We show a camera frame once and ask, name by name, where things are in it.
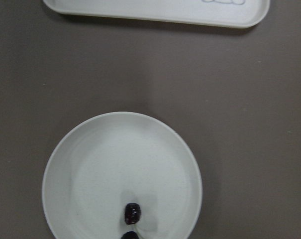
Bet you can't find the beige round plate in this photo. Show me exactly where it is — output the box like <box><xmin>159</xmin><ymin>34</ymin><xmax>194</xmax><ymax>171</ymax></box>
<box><xmin>42</xmin><ymin>112</ymin><xmax>202</xmax><ymax>239</ymax></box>

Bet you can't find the dark red cherry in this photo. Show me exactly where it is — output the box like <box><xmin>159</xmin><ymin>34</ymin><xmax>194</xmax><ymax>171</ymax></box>
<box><xmin>121</xmin><ymin>231</ymin><xmax>139</xmax><ymax>239</ymax></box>
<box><xmin>124</xmin><ymin>203</ymin><xmax>141</xmax><ymax>225</ymax></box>

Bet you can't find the white rabbit tray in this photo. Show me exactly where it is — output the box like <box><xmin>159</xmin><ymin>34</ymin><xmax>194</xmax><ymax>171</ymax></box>
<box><xmin>44</xmin><ymin>0</ymin><xmax>271</xmax><ymax>28</ymax></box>

